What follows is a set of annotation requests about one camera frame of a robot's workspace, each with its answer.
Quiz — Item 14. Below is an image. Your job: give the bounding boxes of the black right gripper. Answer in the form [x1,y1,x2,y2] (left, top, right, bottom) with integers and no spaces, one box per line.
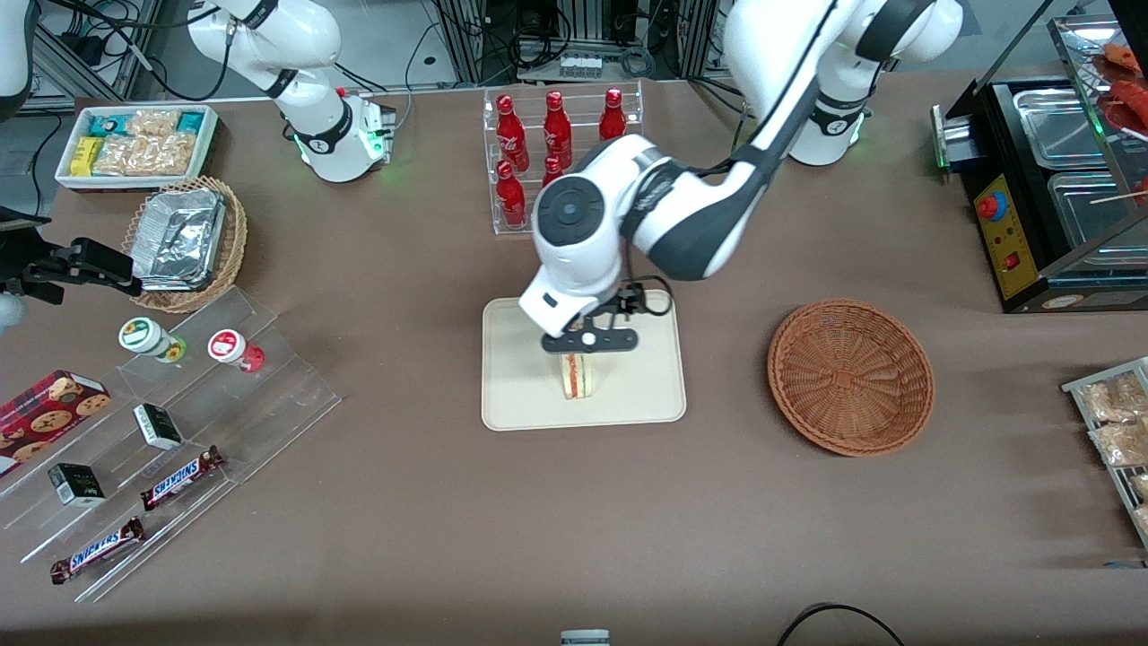
[0,208,144,304]

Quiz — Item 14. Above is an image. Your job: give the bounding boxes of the triangular sandwich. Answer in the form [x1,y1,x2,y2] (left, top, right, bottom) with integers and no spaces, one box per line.
[560,352,599,401]

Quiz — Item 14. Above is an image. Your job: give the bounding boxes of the cream plastic tray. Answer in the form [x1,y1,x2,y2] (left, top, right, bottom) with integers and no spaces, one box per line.
[482,289,688,432]

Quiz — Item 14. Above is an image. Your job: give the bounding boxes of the light wicker basket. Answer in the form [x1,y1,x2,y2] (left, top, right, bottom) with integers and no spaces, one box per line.
[123,176,248,314]

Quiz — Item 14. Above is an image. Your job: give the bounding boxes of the round brown wicker basket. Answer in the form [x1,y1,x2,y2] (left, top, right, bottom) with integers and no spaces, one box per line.
[767,299,936,458]

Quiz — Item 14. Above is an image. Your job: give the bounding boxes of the green lid cup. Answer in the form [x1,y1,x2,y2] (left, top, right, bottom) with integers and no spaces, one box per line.
[118,317,187,364]

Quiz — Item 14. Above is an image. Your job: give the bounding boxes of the stacked aluminium foil trays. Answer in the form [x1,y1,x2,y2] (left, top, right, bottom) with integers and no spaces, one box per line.
[131,188,227,292]

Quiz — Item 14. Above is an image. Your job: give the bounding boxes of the white rectangular snack bin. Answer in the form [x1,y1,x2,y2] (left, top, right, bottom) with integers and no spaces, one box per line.
[56,104,219,192]

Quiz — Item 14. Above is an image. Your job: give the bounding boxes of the clear cracker bag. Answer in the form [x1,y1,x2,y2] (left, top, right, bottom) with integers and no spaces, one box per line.
[126,109,181,138]
[92,133,197,178]

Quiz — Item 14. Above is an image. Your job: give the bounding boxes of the red lid cup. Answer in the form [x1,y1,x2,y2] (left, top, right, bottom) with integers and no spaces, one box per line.
[207,328,266,374]

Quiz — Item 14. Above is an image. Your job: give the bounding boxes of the clear acrylic bottle rack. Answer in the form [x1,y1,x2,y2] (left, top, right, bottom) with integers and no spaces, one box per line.
[483,81,645,236]

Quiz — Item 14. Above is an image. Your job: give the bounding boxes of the red cookie box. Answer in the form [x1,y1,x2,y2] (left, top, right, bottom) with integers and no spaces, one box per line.
[0,370,112,478]

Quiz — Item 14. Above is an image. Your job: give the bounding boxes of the small black white box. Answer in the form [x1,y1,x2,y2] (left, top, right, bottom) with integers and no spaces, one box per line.
[133,403,184,451]
[48,463,107,508]

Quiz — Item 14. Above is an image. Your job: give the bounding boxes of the clear acrylic stepped display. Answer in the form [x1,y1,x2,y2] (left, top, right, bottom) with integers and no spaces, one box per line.
[0,285,343,604]

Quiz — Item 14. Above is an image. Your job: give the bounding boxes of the snickers bar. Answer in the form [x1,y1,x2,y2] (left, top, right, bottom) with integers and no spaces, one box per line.
[140,446,225,512]
[49,517,146,585]

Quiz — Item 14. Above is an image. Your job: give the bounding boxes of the black food warmer case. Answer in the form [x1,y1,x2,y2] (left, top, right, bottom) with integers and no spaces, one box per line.
[931,0,1148,315]

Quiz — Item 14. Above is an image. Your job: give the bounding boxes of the steel food pan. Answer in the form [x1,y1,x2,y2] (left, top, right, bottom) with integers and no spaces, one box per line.
[1013,87,1118,170]
[1048,170,1148,249]

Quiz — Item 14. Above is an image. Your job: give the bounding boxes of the red sausages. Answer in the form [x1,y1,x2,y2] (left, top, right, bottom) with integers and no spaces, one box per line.
[1094,40,1148,135]

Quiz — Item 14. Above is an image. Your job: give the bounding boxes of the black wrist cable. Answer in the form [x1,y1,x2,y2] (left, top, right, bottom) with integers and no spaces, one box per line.
[619,276,675,320]

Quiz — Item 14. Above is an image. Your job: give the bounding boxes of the black floor cable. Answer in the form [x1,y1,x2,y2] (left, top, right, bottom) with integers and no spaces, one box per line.
[776,603,907,646]

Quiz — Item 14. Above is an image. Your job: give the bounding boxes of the white wire rack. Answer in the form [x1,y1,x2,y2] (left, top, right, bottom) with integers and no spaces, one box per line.
[1061,357,1148,550]

